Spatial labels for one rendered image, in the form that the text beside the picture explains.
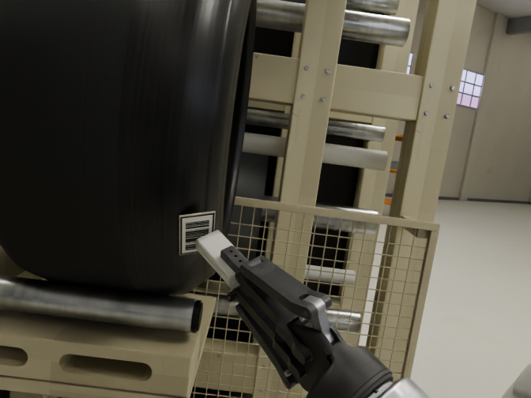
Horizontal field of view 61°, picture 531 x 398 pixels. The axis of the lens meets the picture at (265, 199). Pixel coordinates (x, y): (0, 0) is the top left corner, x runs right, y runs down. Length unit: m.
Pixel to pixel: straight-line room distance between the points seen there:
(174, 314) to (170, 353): 0.05
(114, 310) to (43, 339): 0.09
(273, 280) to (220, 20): 0.27
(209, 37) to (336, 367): 0.34
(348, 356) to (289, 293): 0.07
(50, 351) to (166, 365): 0.15
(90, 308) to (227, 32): 0.39
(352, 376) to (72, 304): 0.40
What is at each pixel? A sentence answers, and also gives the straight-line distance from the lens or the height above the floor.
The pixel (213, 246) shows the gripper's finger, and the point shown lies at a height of 1.03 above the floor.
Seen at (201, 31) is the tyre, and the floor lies 1.25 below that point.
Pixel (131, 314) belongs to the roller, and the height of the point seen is 0.90.
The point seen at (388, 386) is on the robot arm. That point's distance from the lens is 0.40.
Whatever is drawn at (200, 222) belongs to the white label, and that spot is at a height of 1.05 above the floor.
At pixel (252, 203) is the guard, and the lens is 1.06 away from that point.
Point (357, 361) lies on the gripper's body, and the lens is 0.39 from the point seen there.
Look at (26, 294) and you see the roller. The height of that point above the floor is 0.91.
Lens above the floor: 1.16
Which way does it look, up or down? 9 degrees down
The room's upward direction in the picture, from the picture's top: 8 degrees clockwise
